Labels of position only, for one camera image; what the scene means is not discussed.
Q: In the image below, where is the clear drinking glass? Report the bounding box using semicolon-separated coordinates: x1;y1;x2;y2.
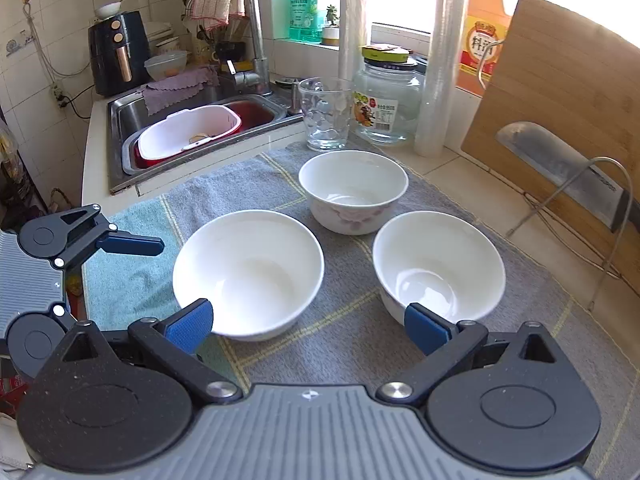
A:
298;76;353;152

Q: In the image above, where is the clear plastic bowl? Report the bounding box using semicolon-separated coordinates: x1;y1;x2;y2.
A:
144;51;188;81

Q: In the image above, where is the white and pink plastic basket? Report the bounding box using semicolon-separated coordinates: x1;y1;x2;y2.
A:
137;106;243;161

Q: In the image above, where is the glass storage jar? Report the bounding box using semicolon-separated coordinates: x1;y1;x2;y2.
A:
352;42;426;147

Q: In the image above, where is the steel sink faucet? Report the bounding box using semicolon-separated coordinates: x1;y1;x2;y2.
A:
220;0;273;96

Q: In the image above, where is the white bowl with purple flowers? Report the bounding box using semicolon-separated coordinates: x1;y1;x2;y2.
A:
298;150;410;236
372;211;506;328
172;210;326;342

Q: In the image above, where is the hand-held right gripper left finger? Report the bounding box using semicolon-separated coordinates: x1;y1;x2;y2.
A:
60;297;246;406

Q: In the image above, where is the green detergent bottle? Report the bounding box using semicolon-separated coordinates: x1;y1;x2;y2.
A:
289;0;321;43

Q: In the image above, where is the black utensil holder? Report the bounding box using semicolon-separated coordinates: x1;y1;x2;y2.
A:
197;15;251;63

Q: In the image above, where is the grey and teal checked towel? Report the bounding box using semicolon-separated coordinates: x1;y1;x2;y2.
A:
82;142;631;480

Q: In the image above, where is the purple dish cloth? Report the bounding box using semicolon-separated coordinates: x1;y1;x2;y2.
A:
141;66;221;116

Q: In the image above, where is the bamboo cutting board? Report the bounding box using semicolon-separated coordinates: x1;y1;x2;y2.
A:
460;0;640;281

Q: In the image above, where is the black-handled santoku knife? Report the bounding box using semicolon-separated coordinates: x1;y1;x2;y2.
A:
495;121;640;233

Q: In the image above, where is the small potted figurine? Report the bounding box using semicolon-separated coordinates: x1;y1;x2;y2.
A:
321;4;342;46

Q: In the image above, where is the black air fryer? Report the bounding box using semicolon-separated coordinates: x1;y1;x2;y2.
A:
88;10;151;98

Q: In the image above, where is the white wall socket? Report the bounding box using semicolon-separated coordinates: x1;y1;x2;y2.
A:
50;80;71;110

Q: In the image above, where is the red plastic basin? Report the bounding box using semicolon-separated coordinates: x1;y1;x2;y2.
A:
132;101;276;170

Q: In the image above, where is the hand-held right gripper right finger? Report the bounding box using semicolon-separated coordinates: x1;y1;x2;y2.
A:
375;302;558;408

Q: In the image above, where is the white and pink dishcloth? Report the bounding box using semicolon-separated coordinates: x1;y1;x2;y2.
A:
187;0;246;33

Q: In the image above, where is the metal wire rack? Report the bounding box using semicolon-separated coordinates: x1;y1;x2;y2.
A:
505;156;636;311

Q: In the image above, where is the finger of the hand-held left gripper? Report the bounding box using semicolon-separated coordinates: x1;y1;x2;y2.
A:
50;302;81;333
50;204;166;271

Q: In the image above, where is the orange cooking wine bottle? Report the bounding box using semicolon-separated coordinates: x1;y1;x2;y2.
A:
457;0;518;98

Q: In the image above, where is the tall stack of clear cups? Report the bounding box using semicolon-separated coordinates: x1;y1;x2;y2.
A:
414;0;471;157

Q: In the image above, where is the stainless steel sink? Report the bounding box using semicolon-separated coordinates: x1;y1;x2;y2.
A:
107;77;303;196

